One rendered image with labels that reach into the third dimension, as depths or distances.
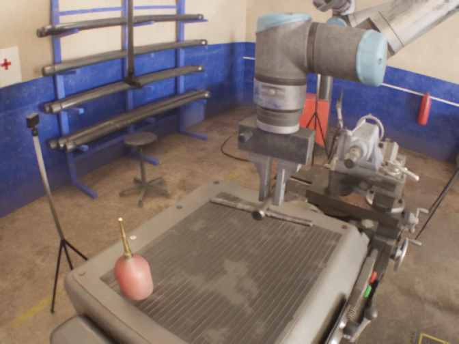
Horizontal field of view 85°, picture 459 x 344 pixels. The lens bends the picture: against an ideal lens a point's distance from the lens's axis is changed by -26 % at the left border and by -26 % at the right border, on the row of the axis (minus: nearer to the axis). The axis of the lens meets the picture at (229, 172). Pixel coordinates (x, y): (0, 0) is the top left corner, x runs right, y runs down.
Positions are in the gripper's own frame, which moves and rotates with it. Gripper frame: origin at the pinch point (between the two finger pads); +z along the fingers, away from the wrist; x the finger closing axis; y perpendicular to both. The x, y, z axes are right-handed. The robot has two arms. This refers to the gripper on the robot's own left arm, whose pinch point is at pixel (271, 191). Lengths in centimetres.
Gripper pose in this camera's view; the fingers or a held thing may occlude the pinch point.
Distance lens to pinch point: 63.0
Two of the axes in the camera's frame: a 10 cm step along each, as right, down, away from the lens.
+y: -4.4, 4.0, -8.0
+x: 9.0, 2.3, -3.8
